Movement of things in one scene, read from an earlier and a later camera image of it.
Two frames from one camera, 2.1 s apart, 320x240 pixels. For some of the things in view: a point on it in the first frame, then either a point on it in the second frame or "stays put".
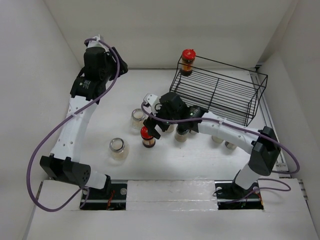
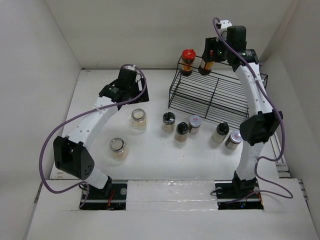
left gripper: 110,58 → 143,98
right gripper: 151,125 → 211,43
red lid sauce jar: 148,141 → 205,68
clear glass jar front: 118,149 stays put
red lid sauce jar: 188,57 stays put
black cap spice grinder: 181,134 stays put
